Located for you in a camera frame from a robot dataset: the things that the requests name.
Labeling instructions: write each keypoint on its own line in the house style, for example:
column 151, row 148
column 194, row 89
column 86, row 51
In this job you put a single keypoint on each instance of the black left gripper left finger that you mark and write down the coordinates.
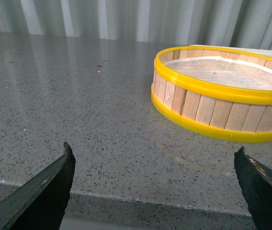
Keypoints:
column 41, row 202

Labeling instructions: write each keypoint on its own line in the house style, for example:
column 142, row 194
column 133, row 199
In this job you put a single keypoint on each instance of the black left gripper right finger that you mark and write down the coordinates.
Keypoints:
column 255, row 180

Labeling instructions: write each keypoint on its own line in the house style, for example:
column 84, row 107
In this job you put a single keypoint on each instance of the white bear-print tray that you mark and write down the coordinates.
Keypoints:
column 267, row 53

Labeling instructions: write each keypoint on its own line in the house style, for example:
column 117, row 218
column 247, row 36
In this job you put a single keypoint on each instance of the yellow-rimmed bamboo steamer basket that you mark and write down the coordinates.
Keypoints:
column 218, row 111

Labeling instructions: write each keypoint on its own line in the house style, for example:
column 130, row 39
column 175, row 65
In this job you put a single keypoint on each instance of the white steamer liner cloth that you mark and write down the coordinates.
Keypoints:
column 224, row 71

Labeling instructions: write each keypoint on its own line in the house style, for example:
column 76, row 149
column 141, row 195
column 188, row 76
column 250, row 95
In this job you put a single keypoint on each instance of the grey pleated curtain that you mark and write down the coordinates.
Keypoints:
column 235, row 23

